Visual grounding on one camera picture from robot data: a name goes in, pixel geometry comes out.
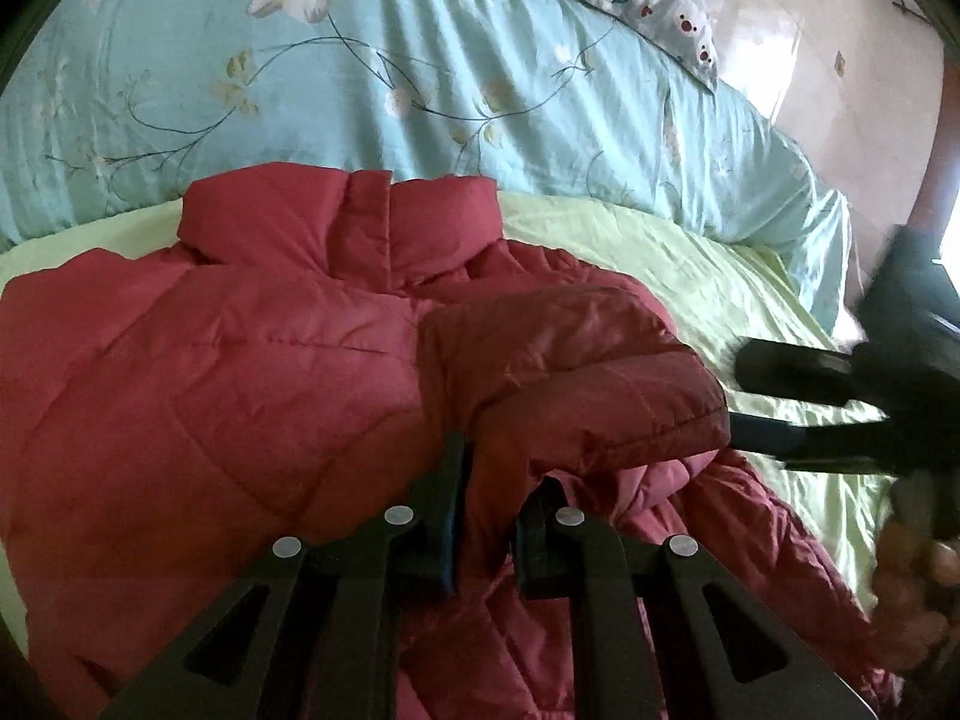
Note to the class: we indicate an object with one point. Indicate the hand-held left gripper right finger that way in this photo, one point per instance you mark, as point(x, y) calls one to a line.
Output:
point(531, 547)

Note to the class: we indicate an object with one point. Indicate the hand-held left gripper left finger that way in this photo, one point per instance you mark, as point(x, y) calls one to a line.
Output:
point(452, 517)

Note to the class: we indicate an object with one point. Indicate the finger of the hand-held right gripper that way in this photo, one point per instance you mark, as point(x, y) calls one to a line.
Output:
point(795, 371)
point(810, 441)

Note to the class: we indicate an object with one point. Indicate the red quilted puffer jacket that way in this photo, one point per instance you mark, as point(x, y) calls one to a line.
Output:
point(225, 352)

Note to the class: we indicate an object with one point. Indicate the person's right hand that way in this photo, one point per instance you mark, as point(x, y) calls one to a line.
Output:
point(919, 600)

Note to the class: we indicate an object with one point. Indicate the light green bed sheet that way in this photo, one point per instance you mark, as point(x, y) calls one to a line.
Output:
point(675, 262)

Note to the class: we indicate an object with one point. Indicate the teal floral quilt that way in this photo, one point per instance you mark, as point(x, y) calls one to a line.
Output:
point(450, 52)

